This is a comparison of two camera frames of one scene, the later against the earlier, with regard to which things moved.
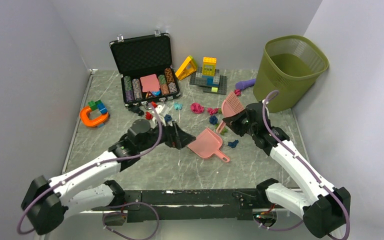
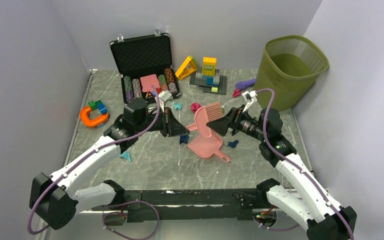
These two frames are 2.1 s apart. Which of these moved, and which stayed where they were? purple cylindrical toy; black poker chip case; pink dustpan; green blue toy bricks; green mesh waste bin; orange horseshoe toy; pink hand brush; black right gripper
Moved: pink hand brush; black right gripper
Stayed: black poker chip case; green mesh waste bin; green blue toy bricks; purple cylindrical toy; pink dustpan; orange horseshoe toy
